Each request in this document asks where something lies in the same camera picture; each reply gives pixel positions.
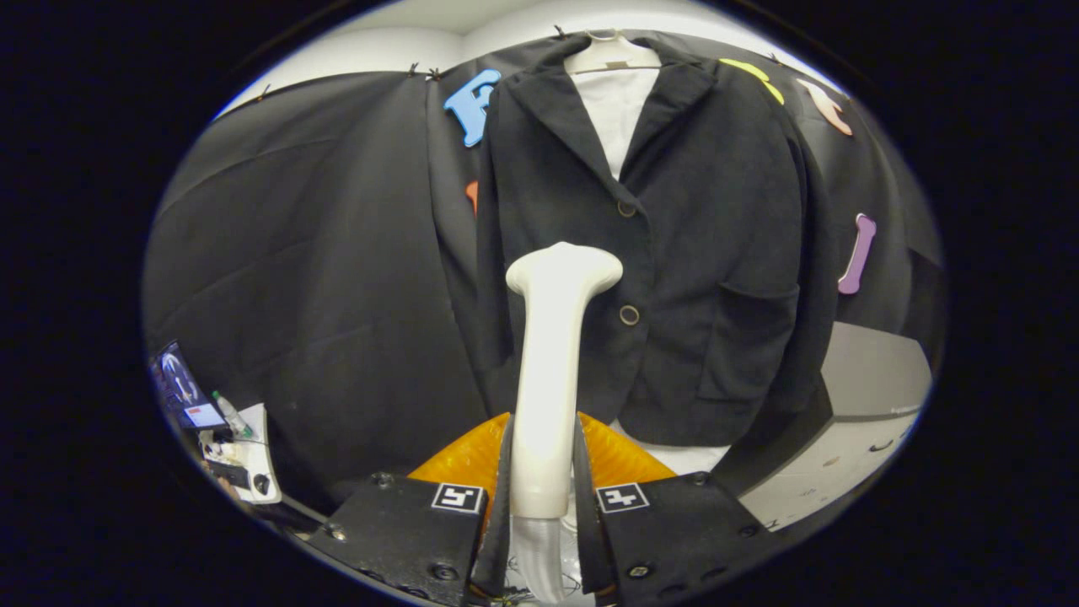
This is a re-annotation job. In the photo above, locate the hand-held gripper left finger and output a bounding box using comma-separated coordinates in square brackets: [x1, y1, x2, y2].
[308, 411, 515, 607]

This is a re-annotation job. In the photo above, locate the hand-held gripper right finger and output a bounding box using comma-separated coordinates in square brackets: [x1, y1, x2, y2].
[573, 411, 764, 604]

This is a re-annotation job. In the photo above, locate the white garment steamer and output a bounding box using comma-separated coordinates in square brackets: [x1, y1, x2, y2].
[506, 242, 625, 604]

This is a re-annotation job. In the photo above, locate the black suit jacket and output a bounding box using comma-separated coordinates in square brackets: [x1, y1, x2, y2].
[475, 38, 840, 448]

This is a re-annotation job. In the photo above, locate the white shirt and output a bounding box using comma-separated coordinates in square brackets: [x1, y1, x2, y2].
[573, 67, 730, 475]

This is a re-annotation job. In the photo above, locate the white clothes hanger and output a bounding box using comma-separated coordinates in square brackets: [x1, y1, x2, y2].
[563, 28, 663, 77]

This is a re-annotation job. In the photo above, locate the white side desk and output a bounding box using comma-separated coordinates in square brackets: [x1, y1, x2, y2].
[198, 403, 283, 505]

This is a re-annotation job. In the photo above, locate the clear plastic bottle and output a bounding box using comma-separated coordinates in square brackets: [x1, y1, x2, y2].
[211, 390, 254, 439]

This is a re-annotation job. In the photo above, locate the grey cabinet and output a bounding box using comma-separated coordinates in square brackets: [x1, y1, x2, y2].
[738, 320, 934, 532]

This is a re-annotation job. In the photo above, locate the black backdrop cloth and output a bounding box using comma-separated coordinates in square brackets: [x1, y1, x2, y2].
[143, 30, 945, 515]

